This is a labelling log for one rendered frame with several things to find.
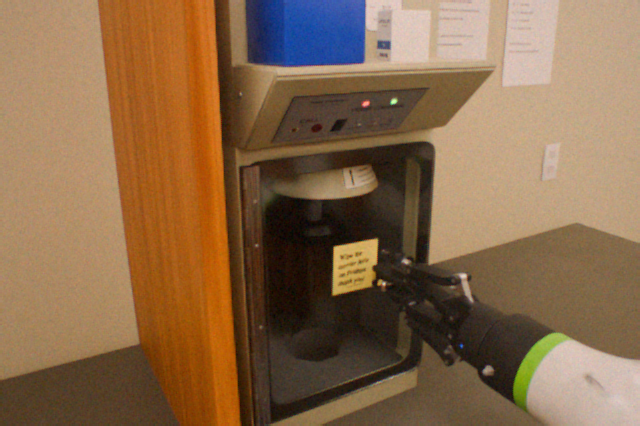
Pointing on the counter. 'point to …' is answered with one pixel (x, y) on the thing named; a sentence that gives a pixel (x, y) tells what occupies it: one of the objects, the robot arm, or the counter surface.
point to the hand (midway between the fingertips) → (394, 281)
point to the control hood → (444, 95)
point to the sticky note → (354, 266)
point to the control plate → (304, 106)
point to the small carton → (403, 35)
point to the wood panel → (174, 198)
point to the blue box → (305, 32)
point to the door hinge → (248, 288)
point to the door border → (253, 238)
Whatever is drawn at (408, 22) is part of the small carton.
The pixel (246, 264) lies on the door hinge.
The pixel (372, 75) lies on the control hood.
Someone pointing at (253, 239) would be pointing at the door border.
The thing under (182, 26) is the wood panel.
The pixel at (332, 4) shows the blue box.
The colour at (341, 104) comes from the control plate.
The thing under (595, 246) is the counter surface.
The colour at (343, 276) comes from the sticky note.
